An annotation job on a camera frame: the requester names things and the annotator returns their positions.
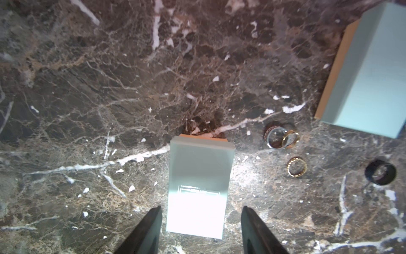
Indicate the tan ring box base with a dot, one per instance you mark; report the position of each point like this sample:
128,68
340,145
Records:
336,67

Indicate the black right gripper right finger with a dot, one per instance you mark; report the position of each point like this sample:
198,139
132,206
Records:
257,237

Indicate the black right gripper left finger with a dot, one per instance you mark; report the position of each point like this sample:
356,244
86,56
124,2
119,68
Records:
144,239

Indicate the mint green box lid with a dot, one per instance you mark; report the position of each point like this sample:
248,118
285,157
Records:
370,92

